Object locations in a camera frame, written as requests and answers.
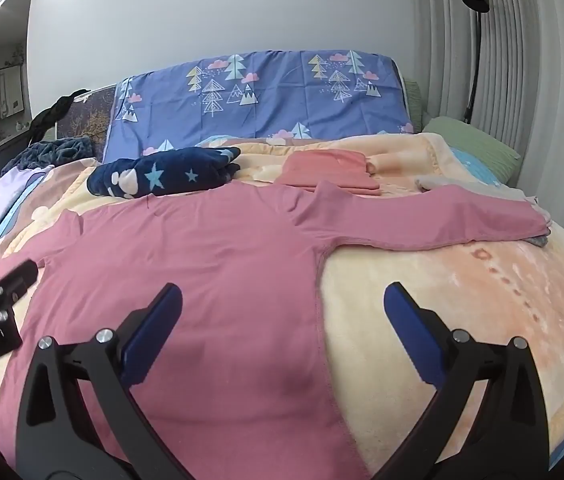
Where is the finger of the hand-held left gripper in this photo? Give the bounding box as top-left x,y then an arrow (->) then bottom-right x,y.
0,259 -> 40,322

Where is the light blue fleece sheet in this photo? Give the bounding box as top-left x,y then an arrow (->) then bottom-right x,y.
451,147 -> 509,187

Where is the navy star-print fleece garment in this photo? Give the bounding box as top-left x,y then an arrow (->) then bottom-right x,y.
87,146 -> 243,198

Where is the folded salmon pink garment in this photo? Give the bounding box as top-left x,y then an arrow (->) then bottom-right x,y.
276,149 -> 380,196

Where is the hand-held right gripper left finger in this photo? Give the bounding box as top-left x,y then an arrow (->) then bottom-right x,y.
14,282 -> 198,480

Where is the peach printed fleece blanket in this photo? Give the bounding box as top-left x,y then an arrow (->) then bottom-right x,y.
0,132 -> 564,480

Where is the blue tree-print quilt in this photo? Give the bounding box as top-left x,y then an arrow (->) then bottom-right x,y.
103,50 -> 415,163

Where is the dark blue-grey blanket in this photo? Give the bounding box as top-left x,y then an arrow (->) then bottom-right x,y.
2,136 -> 95,173

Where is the white pleated curtain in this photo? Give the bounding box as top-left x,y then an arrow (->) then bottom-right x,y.
412,0 -> 564,241

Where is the green pillow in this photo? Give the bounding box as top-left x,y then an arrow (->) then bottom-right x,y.
402,79 -> 427,133
422,116 -> 522,178

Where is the pink long-sleeve shirt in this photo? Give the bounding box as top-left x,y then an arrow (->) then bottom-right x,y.
0,180 -> 553,480

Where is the tree-print headboard panel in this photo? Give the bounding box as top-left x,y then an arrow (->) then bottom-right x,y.
54,85 -> 118,141

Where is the black garment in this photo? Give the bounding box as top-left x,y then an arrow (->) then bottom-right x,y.
27,92 -> 75,143

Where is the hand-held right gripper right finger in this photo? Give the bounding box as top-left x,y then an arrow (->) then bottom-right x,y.
372,281 -> 550,480

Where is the lilac cloth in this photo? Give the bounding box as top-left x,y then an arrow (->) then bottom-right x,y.
0,165 -> 55,221

